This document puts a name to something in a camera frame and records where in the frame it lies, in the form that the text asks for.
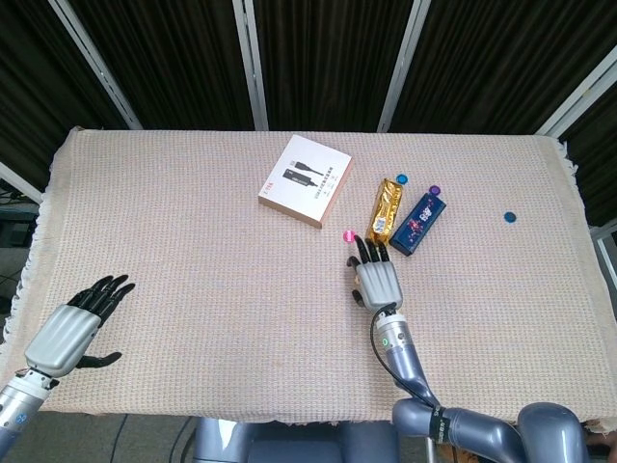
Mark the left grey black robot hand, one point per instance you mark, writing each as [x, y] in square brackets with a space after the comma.
[60, 337]

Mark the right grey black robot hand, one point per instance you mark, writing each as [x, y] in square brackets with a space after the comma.
[381, 284]

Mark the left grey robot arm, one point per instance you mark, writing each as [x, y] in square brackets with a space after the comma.
[19, 400]

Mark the small pink cap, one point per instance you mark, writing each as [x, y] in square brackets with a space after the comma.
[348, 236]

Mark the blue round disc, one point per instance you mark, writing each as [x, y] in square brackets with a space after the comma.
[510, 217]
[401, 179]

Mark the purple round disc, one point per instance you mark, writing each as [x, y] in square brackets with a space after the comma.
[435, 190]

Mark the dark blue carton box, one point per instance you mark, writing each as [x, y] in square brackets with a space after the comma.
[418, 223]

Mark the gold foil packet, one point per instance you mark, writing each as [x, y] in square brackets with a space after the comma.
[385, 212]

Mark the beige woven tablecloth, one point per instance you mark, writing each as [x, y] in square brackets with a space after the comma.
[217, 289]

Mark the grey blue robot torso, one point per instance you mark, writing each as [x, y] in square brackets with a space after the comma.
[289, 446]

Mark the dark pleated curtain panel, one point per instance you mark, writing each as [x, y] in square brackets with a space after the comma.
[183, 62]
[491, 62]
[38, 82]
[328, 62]

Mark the white metal frame post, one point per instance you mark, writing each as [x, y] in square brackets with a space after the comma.
[251, 62]
[403, 62]
[19, 183]
[95, 62]
[578, 94]

